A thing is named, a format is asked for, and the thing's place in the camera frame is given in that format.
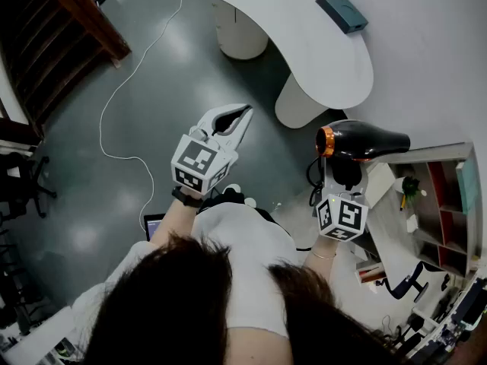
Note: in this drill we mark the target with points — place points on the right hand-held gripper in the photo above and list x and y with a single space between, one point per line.
348 215

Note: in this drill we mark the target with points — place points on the laptop computer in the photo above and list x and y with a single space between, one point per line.
154 226

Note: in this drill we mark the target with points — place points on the dark wooden staircase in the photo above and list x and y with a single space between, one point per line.
57 32

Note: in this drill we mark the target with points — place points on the teal rectangular box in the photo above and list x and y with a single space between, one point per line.
340 10

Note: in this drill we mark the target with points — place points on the black office chair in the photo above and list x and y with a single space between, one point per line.
23 185

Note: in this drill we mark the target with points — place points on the small green potted plant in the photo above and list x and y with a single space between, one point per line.
410 186

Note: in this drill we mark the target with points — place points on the black orange-ringed hair dryer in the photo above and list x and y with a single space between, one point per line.
365 139

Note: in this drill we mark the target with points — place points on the white flat box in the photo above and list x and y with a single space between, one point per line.
380 183

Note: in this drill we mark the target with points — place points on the teal book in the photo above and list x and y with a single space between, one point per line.
467 185

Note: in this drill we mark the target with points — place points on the white curved table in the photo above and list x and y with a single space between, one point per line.
304 32

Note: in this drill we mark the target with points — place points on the person's right forearm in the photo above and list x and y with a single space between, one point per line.
321 264

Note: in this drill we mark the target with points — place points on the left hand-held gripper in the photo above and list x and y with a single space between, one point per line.
196 158

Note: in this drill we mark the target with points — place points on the white t-shirt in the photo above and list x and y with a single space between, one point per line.
243 242

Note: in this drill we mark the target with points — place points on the person's left forearm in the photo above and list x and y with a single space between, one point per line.
173 219

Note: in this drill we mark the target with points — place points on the grey shelf unit red compartments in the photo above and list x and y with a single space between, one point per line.
430 211

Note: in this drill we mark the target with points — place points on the blue office chair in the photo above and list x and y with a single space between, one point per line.
407 283

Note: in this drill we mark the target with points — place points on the black wristband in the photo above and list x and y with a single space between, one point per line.
186 199

